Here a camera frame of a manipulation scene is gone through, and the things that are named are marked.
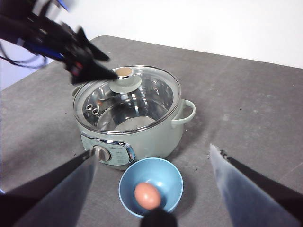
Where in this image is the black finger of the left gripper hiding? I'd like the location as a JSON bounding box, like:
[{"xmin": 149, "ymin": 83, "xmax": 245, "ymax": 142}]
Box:
[
  {"xmin": 77, "ymin": 27, "xmax": 110, "ymax": 61},
  {"xmin": 71, "ymin": 60, "xmax": 119, "ymax": 85}
]

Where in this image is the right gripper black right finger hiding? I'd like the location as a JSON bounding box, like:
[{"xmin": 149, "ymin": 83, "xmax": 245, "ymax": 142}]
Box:
[{"xmin": 210, "ymin": 143, "xmax": 303, "ymax": 227}]

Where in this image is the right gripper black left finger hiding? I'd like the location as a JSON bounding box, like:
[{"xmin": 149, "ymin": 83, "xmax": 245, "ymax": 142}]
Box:
[{"xmin": 0, "ymin": 149, "xmax": 100, "ymax": 227}]

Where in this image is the glass lid with green knob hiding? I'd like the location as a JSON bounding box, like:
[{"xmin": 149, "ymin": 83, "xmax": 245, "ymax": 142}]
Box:
[{"xmin": 73, "ymin": 65, "xmax": 182, "ymax": 135}]

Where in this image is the brown egg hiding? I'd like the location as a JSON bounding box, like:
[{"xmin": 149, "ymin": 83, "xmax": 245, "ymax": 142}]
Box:
[{"xmin": 134, "ymin": 182, "xmax": 161, "ymax": 210}]

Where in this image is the pale green electric steamer pot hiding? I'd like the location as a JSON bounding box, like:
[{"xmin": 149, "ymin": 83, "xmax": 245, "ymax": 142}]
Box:
[{"xmin": 71, "ymin": 66, "xmax": 196, "ymax": 171}]

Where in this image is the blue ribbed bowl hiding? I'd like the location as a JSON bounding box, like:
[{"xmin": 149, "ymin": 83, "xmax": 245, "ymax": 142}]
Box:
[{"xmin": 118, "ymin": 157, "xmax": 184, "ymax": 218}]

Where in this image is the thin black cable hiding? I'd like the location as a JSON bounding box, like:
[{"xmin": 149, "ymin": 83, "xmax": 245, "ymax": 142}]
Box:
[{"xmin": 0, "ymin": 44, "xmax": 49, "ymax": 70}]

